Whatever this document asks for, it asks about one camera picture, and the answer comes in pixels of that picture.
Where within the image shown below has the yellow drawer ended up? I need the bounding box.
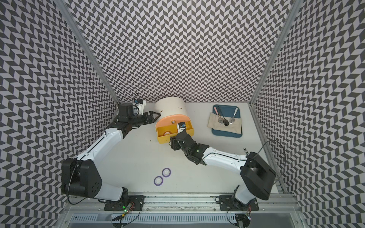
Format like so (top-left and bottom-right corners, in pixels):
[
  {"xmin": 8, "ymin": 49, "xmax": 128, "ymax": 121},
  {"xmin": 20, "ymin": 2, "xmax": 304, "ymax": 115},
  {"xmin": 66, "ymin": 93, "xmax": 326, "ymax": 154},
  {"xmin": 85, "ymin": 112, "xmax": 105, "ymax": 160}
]
[{"xmin": 156, "ymin": 122, "xmax": 194, "ymax": 144}]

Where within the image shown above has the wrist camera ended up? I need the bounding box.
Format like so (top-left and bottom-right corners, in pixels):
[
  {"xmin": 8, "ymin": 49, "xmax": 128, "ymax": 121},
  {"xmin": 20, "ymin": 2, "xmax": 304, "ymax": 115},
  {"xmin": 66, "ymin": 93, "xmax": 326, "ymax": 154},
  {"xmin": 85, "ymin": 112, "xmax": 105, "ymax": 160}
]
[
  {"xmin": 134, "ymin": 98, "xmax": 147, "ymax": 115},
  {"xmin": 177, "ymin": 122, "xmax": 186, "ymax": 133}
]

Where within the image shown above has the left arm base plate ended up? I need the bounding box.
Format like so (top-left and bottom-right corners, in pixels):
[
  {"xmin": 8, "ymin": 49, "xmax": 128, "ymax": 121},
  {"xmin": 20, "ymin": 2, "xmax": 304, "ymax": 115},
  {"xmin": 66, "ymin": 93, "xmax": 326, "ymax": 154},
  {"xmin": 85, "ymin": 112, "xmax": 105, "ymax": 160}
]
[{"xmin": 104, "ymin": 195, "xmax": 145, "ymax": 211}]

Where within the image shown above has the beige cloth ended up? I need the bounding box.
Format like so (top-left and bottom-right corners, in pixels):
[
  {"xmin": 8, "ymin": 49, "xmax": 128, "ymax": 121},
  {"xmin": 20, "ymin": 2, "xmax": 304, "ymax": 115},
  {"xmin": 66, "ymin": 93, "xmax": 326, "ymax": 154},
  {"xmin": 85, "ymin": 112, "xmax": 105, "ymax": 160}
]
[{"xmin": 207, "ymin": 113, "xmax": 242, "ymax": 134}]

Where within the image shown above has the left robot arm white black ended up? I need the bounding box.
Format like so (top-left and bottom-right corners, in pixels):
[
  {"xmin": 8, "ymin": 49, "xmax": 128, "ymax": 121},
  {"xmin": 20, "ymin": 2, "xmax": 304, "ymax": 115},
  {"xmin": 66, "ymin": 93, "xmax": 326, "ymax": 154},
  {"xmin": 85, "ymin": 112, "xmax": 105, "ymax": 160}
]
[{"xmin": 61, "ymin": 103, "xmax": 161, "ymax": 201}]

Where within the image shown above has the white round drawer cabinet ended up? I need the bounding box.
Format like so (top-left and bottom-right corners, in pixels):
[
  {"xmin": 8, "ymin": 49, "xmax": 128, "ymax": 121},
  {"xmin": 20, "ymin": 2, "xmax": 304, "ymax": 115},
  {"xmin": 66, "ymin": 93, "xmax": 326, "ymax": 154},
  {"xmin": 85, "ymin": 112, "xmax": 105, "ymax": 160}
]
[{"xmin": 154, "ymin": 96, "xmax": 189, "ymax": 129}]

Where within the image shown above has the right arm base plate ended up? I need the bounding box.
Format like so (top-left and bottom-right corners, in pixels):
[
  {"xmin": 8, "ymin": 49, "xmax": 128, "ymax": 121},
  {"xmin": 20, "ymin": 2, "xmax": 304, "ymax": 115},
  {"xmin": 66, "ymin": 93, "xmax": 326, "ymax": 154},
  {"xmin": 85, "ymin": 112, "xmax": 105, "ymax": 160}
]
[{"xmin": 218, "ymin": 195, "xmax": 259, "ymax": 211}]

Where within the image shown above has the orange top drawer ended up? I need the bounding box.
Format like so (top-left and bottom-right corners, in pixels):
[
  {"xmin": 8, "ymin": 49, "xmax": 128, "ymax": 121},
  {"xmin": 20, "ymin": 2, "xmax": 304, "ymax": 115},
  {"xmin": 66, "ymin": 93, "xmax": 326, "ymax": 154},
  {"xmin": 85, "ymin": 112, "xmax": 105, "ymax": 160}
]
[{"xmin": 156, "ymin": 115, "xmax": 191, "ymax": 128}]

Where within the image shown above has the teal tray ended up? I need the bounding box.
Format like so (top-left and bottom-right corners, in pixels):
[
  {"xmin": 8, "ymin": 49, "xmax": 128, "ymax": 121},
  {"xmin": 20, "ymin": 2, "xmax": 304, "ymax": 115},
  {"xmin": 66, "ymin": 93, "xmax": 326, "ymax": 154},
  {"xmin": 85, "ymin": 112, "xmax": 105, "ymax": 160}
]
[{"xmin": 212, "ymin": 104, "xmax": 242, "ymax": 138}]

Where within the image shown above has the aluminium front rail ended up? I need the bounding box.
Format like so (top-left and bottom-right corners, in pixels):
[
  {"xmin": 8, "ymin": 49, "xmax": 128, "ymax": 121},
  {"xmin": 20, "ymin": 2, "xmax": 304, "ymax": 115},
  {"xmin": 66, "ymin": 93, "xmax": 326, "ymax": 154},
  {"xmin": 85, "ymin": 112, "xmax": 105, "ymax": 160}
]
[{"xmin": 61, "ymin": 192, "xmax": 303, "ymax": 214}]

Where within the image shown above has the grey handled spoon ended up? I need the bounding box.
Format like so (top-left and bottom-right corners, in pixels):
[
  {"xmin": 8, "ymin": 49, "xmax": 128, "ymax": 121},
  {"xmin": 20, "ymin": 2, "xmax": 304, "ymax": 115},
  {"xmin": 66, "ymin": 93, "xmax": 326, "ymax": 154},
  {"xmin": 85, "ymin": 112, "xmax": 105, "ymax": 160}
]
[{"xmin": 229, "ymin": 108, "xmax": 238, "ymax": 124}]

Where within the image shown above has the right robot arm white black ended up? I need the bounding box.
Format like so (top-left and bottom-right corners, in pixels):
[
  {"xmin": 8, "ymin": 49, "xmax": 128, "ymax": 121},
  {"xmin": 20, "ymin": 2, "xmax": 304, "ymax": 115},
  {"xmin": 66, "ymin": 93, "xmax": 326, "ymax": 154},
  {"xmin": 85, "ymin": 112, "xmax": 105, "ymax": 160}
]
[{"xmin": 169, "ymin": 131, "xmax": 276, "ymax": 210}]

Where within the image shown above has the black spoon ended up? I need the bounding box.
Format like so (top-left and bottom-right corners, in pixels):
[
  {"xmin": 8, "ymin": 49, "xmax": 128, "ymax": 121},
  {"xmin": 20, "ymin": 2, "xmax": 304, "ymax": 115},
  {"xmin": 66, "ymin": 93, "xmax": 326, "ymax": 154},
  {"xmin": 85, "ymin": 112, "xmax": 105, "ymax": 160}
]
[{"xmin": 216, "ymin": 106, "xmax": 229, "ymax": 126}]

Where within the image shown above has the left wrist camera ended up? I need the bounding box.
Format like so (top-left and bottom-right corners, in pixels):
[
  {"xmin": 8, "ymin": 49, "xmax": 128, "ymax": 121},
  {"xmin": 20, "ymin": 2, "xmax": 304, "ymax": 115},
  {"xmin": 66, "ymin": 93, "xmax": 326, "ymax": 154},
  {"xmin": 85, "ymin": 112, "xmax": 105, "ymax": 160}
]
[{"xmin": 134, "ymin": 98, "xmax": 147, "ymax": 115}]

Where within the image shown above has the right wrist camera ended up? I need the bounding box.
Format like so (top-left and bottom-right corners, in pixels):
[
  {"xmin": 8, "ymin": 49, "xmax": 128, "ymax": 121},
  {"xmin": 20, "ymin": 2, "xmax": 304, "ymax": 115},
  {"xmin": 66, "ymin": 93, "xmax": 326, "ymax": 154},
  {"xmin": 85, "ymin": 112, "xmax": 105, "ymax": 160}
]
[{"xmin": 177, "ymin": 122, "xmax": 186, "ymax": 133}]

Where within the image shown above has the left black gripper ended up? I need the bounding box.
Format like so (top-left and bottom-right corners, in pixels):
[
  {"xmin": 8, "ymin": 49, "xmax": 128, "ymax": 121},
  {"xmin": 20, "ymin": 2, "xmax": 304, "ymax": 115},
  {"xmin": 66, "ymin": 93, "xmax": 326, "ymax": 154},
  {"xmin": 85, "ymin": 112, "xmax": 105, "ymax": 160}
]
[{"xmin": 129, "ymin": 111, "xmax": 161, "ymax": 128}]

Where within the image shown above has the pink handled spoon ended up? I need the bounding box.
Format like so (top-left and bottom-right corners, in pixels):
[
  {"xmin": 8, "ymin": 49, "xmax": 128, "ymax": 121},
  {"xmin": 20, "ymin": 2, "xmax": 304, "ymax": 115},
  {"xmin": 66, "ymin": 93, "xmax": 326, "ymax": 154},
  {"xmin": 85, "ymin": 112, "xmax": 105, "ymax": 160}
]
[{"xmin": 214, "ymin": 107, "xmax": 223, "ymax": 125}]

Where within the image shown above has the purple tape roll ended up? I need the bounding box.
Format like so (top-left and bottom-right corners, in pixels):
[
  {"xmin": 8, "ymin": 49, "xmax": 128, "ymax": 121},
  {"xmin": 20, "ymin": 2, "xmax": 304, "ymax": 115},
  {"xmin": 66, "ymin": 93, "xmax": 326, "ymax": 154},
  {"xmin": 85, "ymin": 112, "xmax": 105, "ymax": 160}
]
[
  {"xmin": 162, "ymin": 168, "xmax": 171, "ymax": 178},
  {"xmin": 154, "ymin": 176, "xmax": 163, "ymax": 186}
]

